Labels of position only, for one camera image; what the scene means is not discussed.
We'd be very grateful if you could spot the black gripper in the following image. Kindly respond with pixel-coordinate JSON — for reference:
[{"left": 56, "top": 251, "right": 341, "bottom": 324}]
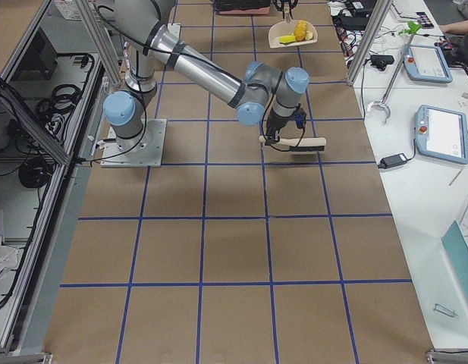
[
  {"left": 273, "top": 0, "right": 298, "bottom": 19},
  {"left": 264, "top": 110, "right": 289, "bottom": 146}
]

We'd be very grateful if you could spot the beige plastic dustpan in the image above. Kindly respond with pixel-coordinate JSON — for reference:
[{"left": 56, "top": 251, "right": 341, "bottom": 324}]
[{"left": 268, "top": 9, "right": 319, "bottom": 49}]

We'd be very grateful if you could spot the beige hand brush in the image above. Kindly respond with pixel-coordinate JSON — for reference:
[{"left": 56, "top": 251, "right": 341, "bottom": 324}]
[{"left": 259, "top": 136, "right": 327, "bottom": 152}]

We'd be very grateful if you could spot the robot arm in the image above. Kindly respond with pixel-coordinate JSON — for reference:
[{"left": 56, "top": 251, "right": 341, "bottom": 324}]
[{"left": 100, "top": 1, "right": 309, "bottom": 150}]

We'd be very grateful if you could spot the pink bin with black bag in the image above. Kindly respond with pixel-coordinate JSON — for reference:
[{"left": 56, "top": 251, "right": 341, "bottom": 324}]
[{"left": 213, "top": 0, "right": 271, "bottom": 15}]

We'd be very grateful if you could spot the brown potato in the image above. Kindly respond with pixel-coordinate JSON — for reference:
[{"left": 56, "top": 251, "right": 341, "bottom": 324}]
[{"left": 293, "top": 20, "right": 308, "bottom": 42}]

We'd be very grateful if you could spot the metal grabber rod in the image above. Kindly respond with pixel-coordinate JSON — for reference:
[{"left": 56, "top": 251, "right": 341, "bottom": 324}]
[{"left": 367, "top": 21, "right": 422, "bottom": 124}]

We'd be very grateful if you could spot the black adapter on right table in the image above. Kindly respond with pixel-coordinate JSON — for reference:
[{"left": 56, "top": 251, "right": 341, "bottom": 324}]
[{"left": 378, "top": 153, "right": 409, "bottom": 170}]

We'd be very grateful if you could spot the blue teach pendant far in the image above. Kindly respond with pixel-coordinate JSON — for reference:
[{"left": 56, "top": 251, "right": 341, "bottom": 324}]
[{"left": 404, "top": 45, "right": 453, "bottom": 83}]

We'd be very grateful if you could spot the blue teach pendant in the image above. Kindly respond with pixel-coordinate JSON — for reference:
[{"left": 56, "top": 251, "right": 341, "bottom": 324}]
[
  {"left": 414, "top": 105, "right": 468, "bottom": 165},
  {"left": 404, "top": 45, "right": 453, "bottom": 83}
]

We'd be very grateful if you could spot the blue teach pendant near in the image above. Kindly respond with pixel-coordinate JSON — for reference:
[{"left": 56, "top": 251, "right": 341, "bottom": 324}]
[{"left": 414, "top": 105, "right": 468, "bottom": 165}]

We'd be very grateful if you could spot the teal folder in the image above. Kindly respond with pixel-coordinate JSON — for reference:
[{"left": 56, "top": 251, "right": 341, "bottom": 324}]
[{"left": 441, "top": 221, "right": 468, "bottom": 302}]

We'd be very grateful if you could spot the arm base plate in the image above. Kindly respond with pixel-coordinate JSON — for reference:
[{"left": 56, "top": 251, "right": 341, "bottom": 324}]
[{"left": 99, "top": 119, "right": 167, "bottom": 168}]

